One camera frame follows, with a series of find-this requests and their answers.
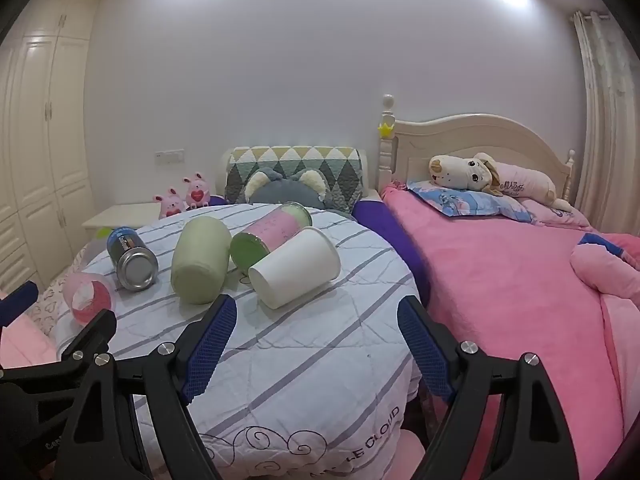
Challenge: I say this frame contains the pink green transparent bottle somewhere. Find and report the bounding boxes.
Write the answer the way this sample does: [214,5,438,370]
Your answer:
[230,203,312,273]

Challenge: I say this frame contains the pink plastic cup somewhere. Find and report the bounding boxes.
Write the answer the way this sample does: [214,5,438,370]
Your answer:
[62,272,113,326]

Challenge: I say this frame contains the pale green cup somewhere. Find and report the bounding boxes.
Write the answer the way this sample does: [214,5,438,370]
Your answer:
[170,216,231,304]

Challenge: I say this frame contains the white paper cup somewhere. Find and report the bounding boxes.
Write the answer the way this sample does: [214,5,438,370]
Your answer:
[248,226,342,310]

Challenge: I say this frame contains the heart patterned pillow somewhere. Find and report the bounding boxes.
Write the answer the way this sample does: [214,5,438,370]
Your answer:
[26,276,68,338]

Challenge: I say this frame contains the blue black metal can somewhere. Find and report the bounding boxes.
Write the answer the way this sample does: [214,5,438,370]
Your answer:
[106,226,158,292]

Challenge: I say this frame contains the pink fleece blanket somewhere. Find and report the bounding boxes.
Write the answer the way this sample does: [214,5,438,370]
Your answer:
[382,184,639,479]

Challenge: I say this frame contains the cream wardrobe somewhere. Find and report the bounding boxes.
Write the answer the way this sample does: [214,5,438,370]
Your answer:
[1,0,99,292]

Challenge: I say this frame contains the white bedside table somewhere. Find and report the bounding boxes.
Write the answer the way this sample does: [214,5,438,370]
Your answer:
[82,202,160,242]

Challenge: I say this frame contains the round striped quilted cushion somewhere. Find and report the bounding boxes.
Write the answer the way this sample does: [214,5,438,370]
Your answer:
[53,202,426,480]

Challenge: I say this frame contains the pink pig plush front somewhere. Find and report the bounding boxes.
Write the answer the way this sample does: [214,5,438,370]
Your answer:
[154,188,186,219]

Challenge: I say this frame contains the pink pig plush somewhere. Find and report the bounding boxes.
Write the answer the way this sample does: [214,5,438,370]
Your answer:
[154,188,186,219]
[183,172,210,210]

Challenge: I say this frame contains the pink plush toy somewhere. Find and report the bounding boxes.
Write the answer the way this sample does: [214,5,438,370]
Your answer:
[570,233,639,307]

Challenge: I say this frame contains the blue cartoon pillow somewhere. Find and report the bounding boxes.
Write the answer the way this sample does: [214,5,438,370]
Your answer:
[407,181,534,223]

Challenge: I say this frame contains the pink pig plush rear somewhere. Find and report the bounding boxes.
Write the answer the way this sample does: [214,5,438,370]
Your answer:
[183,172,210,210]

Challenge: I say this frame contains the white dog plush toy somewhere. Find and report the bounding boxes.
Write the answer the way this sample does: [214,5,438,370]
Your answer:
[428,153,573,212]

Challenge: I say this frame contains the cream curtain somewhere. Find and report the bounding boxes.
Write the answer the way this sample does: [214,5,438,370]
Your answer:
[572,11,639,235]

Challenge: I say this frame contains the grey bear plush pillow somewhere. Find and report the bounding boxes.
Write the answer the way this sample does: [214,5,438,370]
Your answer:
[240,168,352,214]

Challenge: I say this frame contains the cream wooden bed headboard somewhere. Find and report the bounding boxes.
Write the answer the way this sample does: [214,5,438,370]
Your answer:
[376,94,575,200]

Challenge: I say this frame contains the triangle patterned headboard cushion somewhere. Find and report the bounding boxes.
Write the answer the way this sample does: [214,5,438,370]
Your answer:
[217,145,369,212]

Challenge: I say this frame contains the yellow crown ornament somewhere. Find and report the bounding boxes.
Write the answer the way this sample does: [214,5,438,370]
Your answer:
[378,122,394,139]

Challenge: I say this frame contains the wall power socket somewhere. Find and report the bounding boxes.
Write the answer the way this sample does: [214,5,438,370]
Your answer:
[154,150,184,165]

